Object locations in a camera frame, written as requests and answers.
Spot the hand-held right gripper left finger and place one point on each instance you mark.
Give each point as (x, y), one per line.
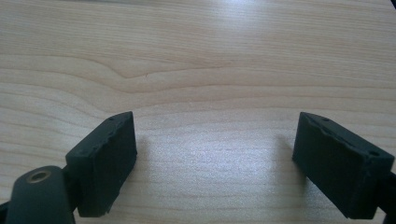
(106, 161)

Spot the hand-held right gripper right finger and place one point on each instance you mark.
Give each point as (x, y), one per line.
(339, 165)

